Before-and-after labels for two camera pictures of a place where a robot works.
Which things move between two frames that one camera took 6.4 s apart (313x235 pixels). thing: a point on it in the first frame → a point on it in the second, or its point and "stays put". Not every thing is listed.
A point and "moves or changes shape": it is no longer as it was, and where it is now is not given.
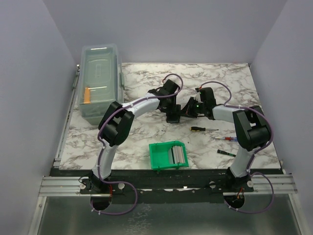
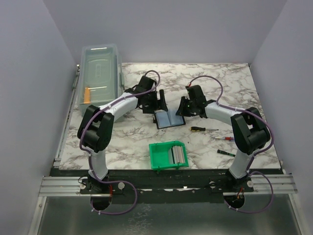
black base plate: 188,187 stays put
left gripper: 171,108 → 159,105
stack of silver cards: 176,154 stays put
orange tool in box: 87,96 stays put
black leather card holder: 174,117 moves or changes shape
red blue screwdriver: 230,138 stays put
